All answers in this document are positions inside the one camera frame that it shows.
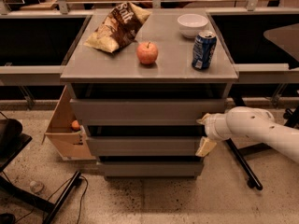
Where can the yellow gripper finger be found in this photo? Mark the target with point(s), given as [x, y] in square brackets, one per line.
[205, 146]
[205, 119]

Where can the grey top drawer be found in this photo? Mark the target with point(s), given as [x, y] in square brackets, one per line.
[143, 112]

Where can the grey drawer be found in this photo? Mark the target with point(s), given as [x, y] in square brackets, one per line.
[143, 146]
[143, 112]
[150, 169]

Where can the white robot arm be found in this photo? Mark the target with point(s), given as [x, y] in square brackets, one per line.
[256, 124]

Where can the grey drawer cabinet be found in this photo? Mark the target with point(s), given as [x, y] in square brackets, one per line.
[97, 75]

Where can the grey bottom drawer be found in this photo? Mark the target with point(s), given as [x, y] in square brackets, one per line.
[150, 169]

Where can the grey middle drawer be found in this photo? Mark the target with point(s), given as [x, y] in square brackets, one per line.
[143, 146]

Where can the black stand leg with wheel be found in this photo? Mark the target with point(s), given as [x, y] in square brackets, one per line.
[253, 182]

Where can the blue soda can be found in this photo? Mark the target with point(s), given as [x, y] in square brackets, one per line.
[203, 49]

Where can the red apple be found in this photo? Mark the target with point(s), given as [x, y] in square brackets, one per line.
[147, 52]

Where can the white bowl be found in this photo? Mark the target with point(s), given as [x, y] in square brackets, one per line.
[190, 25]

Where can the brown yellow chip bag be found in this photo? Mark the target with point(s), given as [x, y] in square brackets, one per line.
[119, 28]

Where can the small orange fruit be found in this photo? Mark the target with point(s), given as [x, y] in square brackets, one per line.
[75, 126]

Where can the wooden box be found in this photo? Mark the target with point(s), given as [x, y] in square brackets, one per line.
[70, 144]

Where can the clear plastic bottle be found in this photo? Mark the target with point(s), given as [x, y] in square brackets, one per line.
[36, 186]

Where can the black chair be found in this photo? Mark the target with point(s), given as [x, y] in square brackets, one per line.
[12, 141]

